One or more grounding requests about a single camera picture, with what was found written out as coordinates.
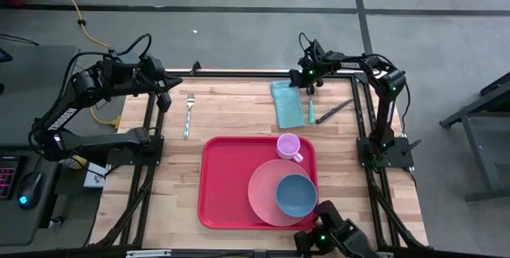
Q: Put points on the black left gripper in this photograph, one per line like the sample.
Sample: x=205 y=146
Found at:
x=151 y=73

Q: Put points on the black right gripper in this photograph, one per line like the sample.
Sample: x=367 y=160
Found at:
x=315 y=69

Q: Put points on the teal cloth napkin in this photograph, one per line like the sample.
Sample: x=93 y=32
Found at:
x=287 y=104

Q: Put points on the black knife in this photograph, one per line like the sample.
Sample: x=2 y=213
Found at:
x=334 y=111

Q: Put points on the lilac plastic cup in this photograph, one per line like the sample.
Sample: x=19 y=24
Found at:
x=287 y=146

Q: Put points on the blue plastic bowl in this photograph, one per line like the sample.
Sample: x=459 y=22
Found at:
x=296 y=195

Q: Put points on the pink plastic plate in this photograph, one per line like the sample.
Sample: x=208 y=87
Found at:
x=263 y=194

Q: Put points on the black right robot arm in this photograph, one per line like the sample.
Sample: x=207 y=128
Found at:
x=384 y=110

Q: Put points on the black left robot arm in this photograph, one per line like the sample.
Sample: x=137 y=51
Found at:
x=63 y=116

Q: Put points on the red plastic tray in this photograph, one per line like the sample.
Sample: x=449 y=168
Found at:
x=227 y=186

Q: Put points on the small white box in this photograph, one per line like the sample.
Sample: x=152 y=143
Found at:
x=95 y=176

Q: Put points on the yellow container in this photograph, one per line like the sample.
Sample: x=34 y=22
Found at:
x=75 y=162

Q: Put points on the grey desk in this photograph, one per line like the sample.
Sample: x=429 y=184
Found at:
x=28 y=91

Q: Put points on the black part with green light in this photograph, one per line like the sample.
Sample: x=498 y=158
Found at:
x=342 y=234

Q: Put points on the black computer mouse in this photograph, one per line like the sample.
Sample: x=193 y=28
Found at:
x=30 y=190

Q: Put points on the dark metal stand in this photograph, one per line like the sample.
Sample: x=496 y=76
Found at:
x=486 y=130

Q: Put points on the black backlit keyboard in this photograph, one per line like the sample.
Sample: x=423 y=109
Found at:
x=7 y=178

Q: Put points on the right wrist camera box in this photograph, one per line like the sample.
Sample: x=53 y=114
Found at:
x=295 y=79

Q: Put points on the black frame clamp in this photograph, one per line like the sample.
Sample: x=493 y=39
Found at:
x=195 y=68

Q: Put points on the wooden table with black frame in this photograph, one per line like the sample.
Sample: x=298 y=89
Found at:
x=239 y=74

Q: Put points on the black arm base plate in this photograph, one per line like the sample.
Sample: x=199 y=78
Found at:
x=398 y=158
x=119 y=158

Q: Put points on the silver bracket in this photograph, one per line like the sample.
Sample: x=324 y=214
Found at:
x=147 y=253

